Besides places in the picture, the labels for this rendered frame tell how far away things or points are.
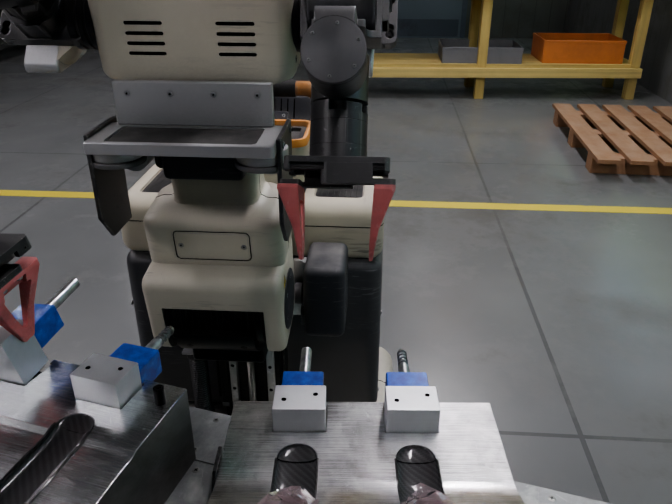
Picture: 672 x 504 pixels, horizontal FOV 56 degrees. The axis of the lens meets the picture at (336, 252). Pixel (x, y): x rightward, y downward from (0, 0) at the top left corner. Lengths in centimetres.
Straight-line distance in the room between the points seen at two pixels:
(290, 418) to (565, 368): 170
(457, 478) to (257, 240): 53
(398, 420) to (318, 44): 35
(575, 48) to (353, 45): 540
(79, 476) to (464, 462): 33
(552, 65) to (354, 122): 526
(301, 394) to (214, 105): 44
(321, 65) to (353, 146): 10
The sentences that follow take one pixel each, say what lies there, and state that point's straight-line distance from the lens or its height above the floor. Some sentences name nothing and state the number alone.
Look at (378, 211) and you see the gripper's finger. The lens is 61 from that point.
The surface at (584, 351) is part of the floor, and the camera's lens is 236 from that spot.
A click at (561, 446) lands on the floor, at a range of 196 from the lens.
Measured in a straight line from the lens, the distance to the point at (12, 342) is 68.
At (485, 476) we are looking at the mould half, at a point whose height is 85.
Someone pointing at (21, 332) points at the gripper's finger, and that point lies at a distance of 68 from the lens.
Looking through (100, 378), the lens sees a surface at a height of 92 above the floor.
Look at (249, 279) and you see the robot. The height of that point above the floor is 80.
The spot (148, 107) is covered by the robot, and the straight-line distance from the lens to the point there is 93.
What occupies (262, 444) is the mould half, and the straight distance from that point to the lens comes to 62.
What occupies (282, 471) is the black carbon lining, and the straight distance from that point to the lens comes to 60.
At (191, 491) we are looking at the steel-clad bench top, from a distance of 67.
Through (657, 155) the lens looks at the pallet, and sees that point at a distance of 419.
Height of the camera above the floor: 128
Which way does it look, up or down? 27 degrees down
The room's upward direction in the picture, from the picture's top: straight up
